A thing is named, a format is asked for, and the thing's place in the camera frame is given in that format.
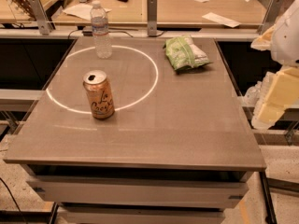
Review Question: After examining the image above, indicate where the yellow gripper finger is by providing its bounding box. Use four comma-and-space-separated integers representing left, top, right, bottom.
251, 66, 299, 130
250, 26, 275, 51

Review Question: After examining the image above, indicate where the clear plastic water bottle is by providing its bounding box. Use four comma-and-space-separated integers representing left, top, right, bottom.
90, 1, 112, 59

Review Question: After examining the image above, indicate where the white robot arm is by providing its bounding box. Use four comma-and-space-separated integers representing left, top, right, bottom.
251, 0, 299, 130

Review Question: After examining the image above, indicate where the green jalapeno chip bag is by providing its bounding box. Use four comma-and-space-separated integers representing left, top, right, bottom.
164, 35, 210, 72

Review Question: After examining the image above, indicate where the white paper strip right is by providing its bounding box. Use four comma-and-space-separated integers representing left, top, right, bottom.
203, 12, 240, 28

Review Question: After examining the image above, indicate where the wooden back desk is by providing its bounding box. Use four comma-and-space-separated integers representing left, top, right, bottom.
52, 0, 275, 30

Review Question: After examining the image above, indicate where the orange LaCroix soda can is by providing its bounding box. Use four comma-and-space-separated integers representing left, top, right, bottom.
83, 70, 115, 119

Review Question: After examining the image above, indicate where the black power adapter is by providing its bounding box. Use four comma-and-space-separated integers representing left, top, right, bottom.
82, 27, 93, 36

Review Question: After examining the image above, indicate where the white paper sheet left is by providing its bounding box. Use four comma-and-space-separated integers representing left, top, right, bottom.
62, 3, 112, 21

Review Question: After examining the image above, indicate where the white drawer cabinet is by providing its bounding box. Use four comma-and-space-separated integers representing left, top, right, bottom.
21, 164, 255, 224

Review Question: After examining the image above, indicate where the right metal bracket post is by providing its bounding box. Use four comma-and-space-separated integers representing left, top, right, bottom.
257, 0, 284, 35

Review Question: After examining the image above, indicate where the metal bracket post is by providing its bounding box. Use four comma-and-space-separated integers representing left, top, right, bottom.
147, 0, 157, 37
257, 0, 284, 35
29, 0, 53, 35

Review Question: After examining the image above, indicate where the middle metal bracket post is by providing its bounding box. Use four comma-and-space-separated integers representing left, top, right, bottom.
147, 0, 157, 37

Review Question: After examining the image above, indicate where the left metal bracket post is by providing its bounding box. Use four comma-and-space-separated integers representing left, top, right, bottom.
29, 0, 53, 35

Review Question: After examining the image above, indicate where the black floor cable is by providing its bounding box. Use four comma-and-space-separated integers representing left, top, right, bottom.
0, 176, 29, 224

